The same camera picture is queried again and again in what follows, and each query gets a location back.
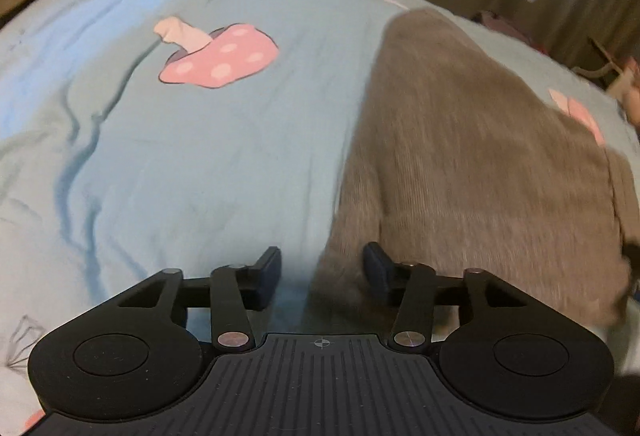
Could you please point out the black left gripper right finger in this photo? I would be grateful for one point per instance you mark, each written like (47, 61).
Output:
(495, 346)

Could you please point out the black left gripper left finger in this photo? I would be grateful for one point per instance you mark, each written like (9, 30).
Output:
(147, 347)

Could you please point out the grey sweatpants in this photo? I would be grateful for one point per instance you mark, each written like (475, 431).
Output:
(456, 163)

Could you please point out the light blue mushroom bedsheet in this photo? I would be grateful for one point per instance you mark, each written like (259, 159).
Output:
(144, 135)

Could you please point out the pink plush rabbit toy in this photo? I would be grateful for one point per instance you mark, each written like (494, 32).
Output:
(626, 91)

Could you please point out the pink red bag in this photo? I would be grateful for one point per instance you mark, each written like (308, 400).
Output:
(494, 22)

